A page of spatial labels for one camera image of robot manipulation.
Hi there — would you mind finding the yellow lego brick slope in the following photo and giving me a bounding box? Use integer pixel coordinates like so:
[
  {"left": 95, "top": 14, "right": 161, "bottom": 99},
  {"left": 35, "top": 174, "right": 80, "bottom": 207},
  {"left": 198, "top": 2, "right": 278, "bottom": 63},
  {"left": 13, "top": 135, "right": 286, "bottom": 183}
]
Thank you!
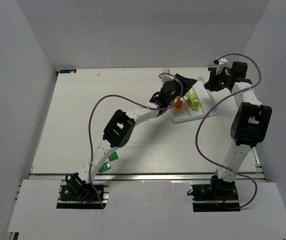
[{"left": 174, "top": 99, "right": 184, "bottom": 112}]

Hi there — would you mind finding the light green square lego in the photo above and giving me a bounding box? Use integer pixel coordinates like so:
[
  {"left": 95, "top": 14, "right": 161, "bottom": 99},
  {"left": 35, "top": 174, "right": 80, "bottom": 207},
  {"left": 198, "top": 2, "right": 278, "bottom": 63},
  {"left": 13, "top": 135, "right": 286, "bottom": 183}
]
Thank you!
[{"left": 185, "top": 98, "right": 194, "bottom": 108}]

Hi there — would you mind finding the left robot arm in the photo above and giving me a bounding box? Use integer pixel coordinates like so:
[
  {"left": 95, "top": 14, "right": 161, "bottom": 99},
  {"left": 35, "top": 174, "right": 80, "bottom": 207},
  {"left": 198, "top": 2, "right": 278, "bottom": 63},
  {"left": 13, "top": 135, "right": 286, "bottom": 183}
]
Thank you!
[{"left": 65, "top": 72, "right": 197, "bottom": 187}]

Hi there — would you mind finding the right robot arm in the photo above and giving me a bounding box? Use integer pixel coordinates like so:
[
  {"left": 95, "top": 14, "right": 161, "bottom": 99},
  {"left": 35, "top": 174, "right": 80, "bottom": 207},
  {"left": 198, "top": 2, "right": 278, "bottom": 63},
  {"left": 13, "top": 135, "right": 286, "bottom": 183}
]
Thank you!
[{"left": 204, "top": 58, "right": 272, "bottom": 183}]

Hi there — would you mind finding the blue label sticker right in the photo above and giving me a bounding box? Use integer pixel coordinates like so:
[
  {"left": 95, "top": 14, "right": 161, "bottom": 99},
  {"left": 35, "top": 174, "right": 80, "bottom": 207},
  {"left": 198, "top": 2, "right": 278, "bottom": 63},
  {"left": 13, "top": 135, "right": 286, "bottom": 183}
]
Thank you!
[{"left": 207, "top": 67, "right": 217, "bottom": 72}]

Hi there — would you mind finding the blue label sticker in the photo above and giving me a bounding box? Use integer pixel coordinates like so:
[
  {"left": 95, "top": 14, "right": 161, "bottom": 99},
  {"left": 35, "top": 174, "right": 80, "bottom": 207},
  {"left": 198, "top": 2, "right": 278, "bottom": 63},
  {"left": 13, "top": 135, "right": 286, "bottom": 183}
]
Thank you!
[
  {"left": 58, "top": 69, "right": 77, "bottom": 74},
  {"left": 207, "top": 67, "right": 217, "bottom": 72}
]

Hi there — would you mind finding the white divided sorting tray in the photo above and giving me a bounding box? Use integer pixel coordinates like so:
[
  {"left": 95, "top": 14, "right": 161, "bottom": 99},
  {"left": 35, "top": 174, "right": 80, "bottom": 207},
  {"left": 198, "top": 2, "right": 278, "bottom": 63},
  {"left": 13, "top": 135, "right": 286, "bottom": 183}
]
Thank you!
[{"left": 170, "top": 77, "right": 216, "bottom": 124}]

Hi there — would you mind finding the green long lego brick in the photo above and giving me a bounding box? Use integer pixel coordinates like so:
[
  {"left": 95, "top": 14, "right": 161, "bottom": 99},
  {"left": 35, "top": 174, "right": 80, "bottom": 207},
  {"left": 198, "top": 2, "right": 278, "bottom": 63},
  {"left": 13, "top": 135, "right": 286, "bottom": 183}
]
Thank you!
[{"left": 98, "top": 162, "right": 111, "bottom": 174}]

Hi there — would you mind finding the blue label sticker left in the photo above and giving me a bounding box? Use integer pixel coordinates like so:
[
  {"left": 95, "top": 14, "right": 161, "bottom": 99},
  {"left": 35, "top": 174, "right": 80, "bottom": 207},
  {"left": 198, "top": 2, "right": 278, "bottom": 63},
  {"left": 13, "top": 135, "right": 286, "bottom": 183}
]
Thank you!
[{"left": 58, "top": 69, "right": 77, "bottom": 74}]

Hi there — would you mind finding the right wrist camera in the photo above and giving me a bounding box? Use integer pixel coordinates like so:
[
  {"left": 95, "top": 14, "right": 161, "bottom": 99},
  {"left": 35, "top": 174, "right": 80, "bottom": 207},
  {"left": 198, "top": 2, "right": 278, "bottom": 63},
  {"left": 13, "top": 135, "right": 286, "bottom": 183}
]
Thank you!
[{"left": 213, "top": 57, "right": 228, "bottom": 75}]

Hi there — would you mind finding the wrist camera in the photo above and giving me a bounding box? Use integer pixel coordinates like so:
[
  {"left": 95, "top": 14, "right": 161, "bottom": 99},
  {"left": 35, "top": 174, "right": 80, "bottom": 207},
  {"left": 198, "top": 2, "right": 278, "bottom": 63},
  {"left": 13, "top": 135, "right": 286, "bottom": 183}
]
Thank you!
[
  {"left": 213, "top": 57, "right": 228, "bottom": 75},
  {"left": 158, "top": 68, "right": 173, "bottom": 83}
]

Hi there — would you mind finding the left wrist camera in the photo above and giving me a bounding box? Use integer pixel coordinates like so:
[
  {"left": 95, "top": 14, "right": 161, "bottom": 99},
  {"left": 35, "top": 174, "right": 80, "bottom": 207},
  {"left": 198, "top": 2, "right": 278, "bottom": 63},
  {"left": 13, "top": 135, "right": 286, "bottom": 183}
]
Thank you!
[{"left": 158, "top": 68, "right": 173, "bottom": 83}]

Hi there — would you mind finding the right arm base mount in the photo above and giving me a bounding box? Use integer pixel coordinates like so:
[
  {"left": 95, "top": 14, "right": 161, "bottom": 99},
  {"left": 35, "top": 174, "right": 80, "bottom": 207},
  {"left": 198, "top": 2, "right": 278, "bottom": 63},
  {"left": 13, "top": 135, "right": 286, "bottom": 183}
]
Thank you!
[{"left": 187, "top": 184, "right": 241, "bottom": 213}]

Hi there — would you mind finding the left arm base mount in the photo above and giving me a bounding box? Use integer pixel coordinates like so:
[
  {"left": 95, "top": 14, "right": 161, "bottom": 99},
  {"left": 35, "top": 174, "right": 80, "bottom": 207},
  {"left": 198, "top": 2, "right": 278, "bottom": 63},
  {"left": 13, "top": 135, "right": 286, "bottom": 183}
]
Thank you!
[{"left": 56, "top": 173, "right": 109, "bottom": 210}]

